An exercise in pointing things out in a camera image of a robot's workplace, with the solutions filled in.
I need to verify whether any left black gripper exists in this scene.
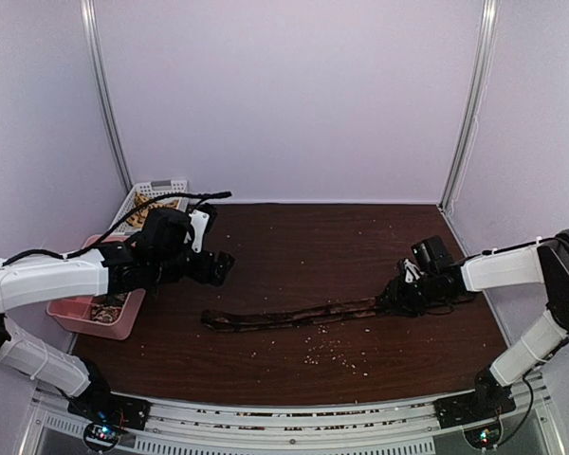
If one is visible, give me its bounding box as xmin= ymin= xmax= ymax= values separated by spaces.
xmin=151 ymin=245 xmax=233 ymax=285

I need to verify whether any dark red patterned tie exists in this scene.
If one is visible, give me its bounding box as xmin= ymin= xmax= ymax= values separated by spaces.
xmin=200 ymin=298 xmax=386 ymax=333

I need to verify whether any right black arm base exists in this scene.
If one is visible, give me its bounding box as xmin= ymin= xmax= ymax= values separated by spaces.
xmin=433 ymin=369 xmax=516 ymax=429

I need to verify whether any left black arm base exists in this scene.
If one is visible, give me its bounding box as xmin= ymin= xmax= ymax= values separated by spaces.
xmin=64 ymin=378 xmax=151 ymax=430

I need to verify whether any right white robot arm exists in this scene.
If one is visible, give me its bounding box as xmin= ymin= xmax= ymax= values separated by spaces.
xmin=376 ymin=229 xmax=569 ymax=419

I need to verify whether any leopard print tie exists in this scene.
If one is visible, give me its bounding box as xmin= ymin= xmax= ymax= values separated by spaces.
xmin=125 ymin=192 xmax=180 ymax=228

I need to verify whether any white perforated plastic basket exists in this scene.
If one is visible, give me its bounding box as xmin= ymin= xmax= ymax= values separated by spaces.
xmin=110 ymin=180 xmax=189 ymax=236

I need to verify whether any rolled leopard tie in box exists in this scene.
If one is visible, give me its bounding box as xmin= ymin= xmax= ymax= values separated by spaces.
xmin=90 ymin=305 xmax=123 ymax=324

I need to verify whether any pink divided plastic box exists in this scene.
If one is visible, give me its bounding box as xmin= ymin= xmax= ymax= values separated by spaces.
xmin=46 ymin=235 xmax=147 ymax=341

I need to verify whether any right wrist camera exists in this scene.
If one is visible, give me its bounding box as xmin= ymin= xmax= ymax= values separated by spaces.
xmin=397 ymin=258 xmax=423 ymax=283

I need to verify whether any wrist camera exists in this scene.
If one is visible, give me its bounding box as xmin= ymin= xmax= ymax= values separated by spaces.
xmin=184 ymin=203 xmax=217 ymax=253
xmin=397 ymin=258 xmax=423 ymax=283

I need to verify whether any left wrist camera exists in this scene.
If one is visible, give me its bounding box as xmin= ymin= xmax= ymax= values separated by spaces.
xmin=184 ymin=203 xmax=217 ymax=253

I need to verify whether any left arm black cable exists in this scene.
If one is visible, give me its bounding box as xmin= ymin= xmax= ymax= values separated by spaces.
xmin=0 ymin=190 xmax=233 ymax=266

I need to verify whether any aluminium front rail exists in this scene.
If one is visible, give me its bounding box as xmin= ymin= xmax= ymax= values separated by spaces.
xmin=15 ymin=373 xmax=569 ymax=454

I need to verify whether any left aluminium frame post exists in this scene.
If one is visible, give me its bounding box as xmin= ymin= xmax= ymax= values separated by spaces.
xmin=80 ymin=0 xmax=133 ymax=192

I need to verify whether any aluminium frame post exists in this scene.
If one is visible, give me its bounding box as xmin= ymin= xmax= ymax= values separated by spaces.
xmin=439 ymin=0 xmax=500 ymax=214
xmin=80 ymin=0 xmax=133 ymax=192

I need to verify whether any right aluminium frame post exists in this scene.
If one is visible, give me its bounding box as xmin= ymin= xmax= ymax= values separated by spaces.
xmin=439 ymin=0 xmax=500 ymax=214

